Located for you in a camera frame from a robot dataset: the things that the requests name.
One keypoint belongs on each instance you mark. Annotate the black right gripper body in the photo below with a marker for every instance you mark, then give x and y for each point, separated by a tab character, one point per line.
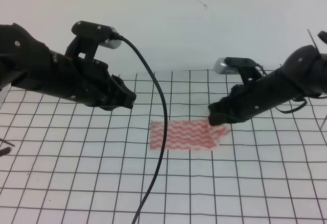
302	75

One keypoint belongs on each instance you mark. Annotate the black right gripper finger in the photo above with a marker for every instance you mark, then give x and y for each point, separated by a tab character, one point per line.
217	119

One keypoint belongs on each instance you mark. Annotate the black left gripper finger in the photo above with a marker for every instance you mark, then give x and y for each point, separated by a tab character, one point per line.
126	98

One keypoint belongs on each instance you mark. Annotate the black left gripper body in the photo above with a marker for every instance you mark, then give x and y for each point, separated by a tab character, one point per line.
29	64

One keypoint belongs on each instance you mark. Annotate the pink wavy striped towel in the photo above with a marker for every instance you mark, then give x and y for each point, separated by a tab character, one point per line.
194	135

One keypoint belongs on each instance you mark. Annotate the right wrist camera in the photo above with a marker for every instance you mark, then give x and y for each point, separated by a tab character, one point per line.
245	67

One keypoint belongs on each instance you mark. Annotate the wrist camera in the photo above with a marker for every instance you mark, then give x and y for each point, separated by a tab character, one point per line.
88	36
245	67

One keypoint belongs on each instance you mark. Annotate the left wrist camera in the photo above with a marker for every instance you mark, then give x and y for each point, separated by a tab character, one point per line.
88	36

